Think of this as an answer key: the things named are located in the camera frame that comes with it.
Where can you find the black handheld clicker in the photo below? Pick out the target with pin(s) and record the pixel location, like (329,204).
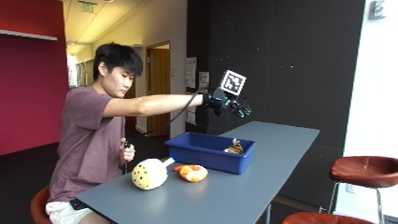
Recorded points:
(127,144)

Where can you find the yellow spotted plush toy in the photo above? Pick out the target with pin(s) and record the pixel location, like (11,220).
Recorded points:
(148,174)

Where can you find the white marker cube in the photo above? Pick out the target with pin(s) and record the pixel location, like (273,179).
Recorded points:
(232,82)

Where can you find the brown gold plush toy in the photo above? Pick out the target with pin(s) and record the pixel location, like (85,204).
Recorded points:
(234,147)

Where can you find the the person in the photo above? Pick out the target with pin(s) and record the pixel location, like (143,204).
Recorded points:
(85,133)

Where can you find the blue plastic bin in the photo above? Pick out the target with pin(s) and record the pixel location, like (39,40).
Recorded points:
(199,152)

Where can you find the wooden door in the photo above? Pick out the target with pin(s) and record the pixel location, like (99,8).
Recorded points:
(159,90)

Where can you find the orange plush shrimp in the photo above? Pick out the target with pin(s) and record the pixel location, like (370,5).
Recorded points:
(193,172)

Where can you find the black phone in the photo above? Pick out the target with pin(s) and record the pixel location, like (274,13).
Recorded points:
(77,204)

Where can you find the red leather bar stool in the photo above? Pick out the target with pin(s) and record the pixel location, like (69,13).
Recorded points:
(324,218)
(39,205)
(365,170)

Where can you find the metal table leg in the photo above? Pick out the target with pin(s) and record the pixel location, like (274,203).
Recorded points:
(268,214)

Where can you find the green exit sign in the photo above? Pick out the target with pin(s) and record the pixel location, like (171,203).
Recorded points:
(87,6)

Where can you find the white wall notice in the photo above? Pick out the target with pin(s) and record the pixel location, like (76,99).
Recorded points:
(204,79)
(191,72)
(191,116)

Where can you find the white wall outlet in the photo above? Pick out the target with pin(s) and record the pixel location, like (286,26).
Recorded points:
(350,188)

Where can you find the grey wall device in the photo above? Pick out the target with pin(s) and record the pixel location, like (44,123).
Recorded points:
(377,9)

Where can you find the white wall shelf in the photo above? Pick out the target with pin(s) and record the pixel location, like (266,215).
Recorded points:
(28,34)

